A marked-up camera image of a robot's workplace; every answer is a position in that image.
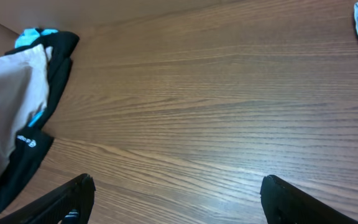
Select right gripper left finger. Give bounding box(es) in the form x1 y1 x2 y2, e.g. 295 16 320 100
0 174 96 224

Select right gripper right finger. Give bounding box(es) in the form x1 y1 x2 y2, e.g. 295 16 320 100
260 175 358 224

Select beige cotton shorts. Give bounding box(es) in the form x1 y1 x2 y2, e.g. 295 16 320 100
0 44 53 176

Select black garment with white logo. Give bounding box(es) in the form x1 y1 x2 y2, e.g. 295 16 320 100
0 31 80 213

